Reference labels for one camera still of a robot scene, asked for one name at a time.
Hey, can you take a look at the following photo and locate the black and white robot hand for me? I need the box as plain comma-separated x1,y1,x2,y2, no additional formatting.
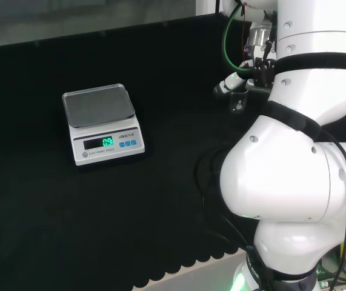
213,58,276,114

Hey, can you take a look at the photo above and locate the white electronic balance steel pan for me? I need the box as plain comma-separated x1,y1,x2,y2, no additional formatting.
62,83,147,167

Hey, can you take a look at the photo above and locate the black bench cloth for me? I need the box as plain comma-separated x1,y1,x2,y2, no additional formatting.
0,12,276,291

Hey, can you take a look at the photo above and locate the green cable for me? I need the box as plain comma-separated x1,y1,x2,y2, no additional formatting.
222,2,254,73

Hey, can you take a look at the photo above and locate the thin red cable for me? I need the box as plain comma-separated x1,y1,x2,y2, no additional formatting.
240,2,249,65

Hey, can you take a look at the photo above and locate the black bench cable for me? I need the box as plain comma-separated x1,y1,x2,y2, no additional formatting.
195,144,254,254

